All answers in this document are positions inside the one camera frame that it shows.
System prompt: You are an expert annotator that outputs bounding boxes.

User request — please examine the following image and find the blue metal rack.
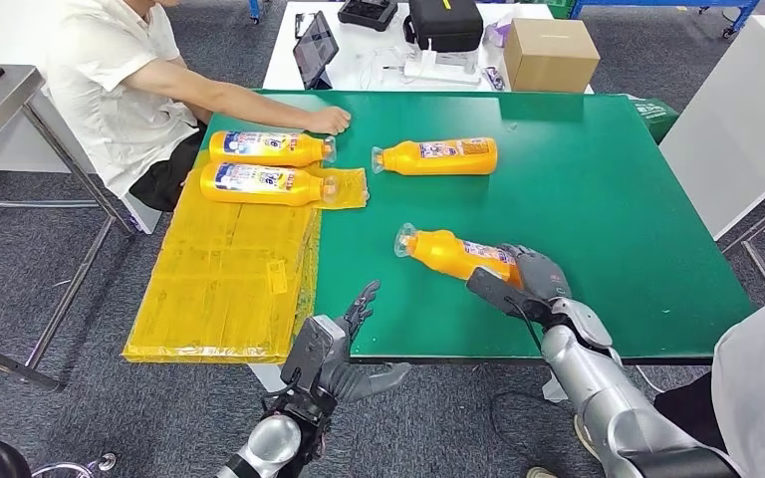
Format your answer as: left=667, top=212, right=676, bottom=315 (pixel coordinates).
left=567, top=0, right=763, bottom=40

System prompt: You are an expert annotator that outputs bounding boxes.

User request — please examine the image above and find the white table leg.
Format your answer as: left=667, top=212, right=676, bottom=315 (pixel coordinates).
left=248, top=363, right=288, bottom=393

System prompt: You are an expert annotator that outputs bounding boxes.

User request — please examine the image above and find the brown cardboard box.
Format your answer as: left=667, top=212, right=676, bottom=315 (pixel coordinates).
left=502, top=17, right=602, bottom=94

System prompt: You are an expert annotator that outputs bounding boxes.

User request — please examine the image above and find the metal table frame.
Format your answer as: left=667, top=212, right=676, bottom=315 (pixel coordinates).
left=718, top=184, right=765, bottom=298

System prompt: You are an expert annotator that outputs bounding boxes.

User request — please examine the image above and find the small yellow plastic bag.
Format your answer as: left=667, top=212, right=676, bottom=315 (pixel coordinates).
left=316, top=166, right=371, bottom=211

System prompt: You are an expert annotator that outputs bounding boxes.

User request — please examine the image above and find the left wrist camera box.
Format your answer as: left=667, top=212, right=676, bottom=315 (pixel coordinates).
left=280, top=314, right=352, bottom=397

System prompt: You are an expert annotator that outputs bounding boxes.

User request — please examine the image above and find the purple tissue pack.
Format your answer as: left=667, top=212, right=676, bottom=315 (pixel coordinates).
left=481, top=16, right=514, bottom=51

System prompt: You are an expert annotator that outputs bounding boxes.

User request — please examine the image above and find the white power strip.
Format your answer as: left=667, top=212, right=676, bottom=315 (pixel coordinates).
left=382, top=46, right=483, bottom=87

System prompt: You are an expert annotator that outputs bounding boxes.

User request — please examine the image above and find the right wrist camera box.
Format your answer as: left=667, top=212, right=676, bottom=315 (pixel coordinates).
left=465, top=265, right=559, bottom=326

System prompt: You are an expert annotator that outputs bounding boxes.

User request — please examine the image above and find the large yellow wrapped flat sheet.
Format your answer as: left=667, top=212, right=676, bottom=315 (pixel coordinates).
left=122, top=149, right=323, bottom=365

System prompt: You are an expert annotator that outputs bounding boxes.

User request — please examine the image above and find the grey metal table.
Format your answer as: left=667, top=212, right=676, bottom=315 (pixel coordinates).
left=0, top=64, right=136, bottom=393

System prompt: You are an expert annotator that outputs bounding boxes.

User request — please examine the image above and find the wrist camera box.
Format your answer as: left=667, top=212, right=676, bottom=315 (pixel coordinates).
left=280, top=314, right=352, bottom=397
left=465, top=265, right=559, bottom=326

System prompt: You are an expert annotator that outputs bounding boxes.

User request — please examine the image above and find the chrome curved bar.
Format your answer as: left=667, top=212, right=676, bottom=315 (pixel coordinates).
left=31, top=451, right=119, bottom=478

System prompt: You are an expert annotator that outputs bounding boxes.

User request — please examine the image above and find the white table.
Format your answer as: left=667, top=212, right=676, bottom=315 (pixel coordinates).
left=261, top=0, right=595, bottom=95

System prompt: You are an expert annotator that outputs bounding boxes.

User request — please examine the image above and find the green bag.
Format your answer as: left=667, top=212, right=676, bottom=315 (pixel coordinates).
left=622, top=95, right=680, bottom=145

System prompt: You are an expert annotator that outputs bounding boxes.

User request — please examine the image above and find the white stool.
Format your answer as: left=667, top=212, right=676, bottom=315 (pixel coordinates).
left=118, top=194, right=162, bottom=235

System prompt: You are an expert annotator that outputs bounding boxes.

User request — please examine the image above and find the black plastic tray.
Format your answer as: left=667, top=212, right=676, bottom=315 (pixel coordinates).
left=337, top=0, right=400, bottom=33

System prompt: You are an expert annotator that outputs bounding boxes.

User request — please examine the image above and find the orange detergent bottle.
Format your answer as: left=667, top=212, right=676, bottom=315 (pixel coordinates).
left=370, top=136, right=499, bottom=177
left=207, top=129, right=338, bottom=169
left=198, top=161, right=339, bottom=208
left=393, top=222, right=526, bottom=292

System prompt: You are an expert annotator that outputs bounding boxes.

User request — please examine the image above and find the black carrying case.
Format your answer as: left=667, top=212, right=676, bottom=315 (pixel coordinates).
left=401, top=0, right=485, bottom=54

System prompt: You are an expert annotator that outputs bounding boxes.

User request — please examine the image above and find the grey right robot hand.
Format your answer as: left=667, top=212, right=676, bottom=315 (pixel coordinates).
left=497, top=243, right=574, bottom=313

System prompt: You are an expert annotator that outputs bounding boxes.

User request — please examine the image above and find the person's right hand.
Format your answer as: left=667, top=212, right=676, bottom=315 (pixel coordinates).
left=304, top=105, right=353, bottom=136

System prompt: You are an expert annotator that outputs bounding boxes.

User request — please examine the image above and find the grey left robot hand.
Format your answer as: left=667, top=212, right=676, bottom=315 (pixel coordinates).
left=319, top=280, right=414, bottom=405

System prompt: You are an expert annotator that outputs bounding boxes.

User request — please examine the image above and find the black tablet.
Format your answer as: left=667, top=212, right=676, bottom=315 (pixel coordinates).
left=292, top=9, right=341, bottom=92

